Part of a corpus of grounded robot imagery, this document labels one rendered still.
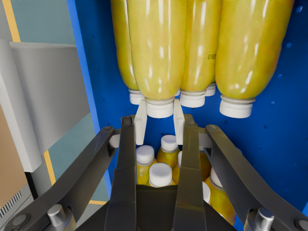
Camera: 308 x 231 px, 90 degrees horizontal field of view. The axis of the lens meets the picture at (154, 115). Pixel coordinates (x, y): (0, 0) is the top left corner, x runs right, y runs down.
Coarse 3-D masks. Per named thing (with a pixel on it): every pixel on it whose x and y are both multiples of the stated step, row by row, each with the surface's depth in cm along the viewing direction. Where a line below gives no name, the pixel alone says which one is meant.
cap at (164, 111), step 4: (148, 104) 20; (152, 104) 20; (168, 104) 20; (172, 104) 21; (148, 108) 21; (152, 108) 20; (156, 108) 20; (160, 108) 20; (164, 108) 20; (168, 108) 20; (172, 108) 21; (148, 112) 21; (152, 112) 20; (156, 112) 20; (160, 112) 20; (164, 112) 20; (168, 112) 20; (172, 112) 21; (152, 116) 21; (156, 116) 20; (160, 116) 20; (164, 116) 20; (168, 116) 21
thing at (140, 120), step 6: (144, 102) 21; (138, 108) 19; (144, 108) 19; (138, 114) 17; (144, 114) 19; (138, 120) 16; (144, 120) 19; (138, 126) 16; (144, 126) 19; (138, 132) 16; (144, 132) 19; (138, 138) 16; (138, 144) 17
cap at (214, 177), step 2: (212, 168) 26; (212, 170) 26; (212, 172) 26; (214, 172) 25; (212, 174) 26; (214, 174) 25; (212, 176) 26; (214, 176) 25; (216, 176) 25; (212, 178) 26; (214, 178) 25; (216, 178) 25; (212, 180) 26; (214, 180) 25; (216, 180) 25; (218, 180) 25; (214, 182) 25; (216, 182) 25; (218, 182) 25; (218, 184) 25; (220, 184) 25; (220, 186) 25
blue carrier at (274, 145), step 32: (96, 0) 20; (96, 32) 20; (288, 32) 21; (96, 64) 20; (288, 64) 22; (96, 96) 20; (128, 96) 29; (288, 96) 22; (96, 128) 21; (160, 128) 37; (224, 128) 34; (256, 128) 28; (288, 128) 22; (256, 160) 29; (288, 160) 22; (288, 192) 22
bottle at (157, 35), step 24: (144, 0) 14; (168, 0) 14; (144, 24) 15; (168, 24) 15; (144, 48) 16; (168, 48) 16; (144, 72) 17; (168, 72) 17; (144, 96) 20; (168, 96) 19
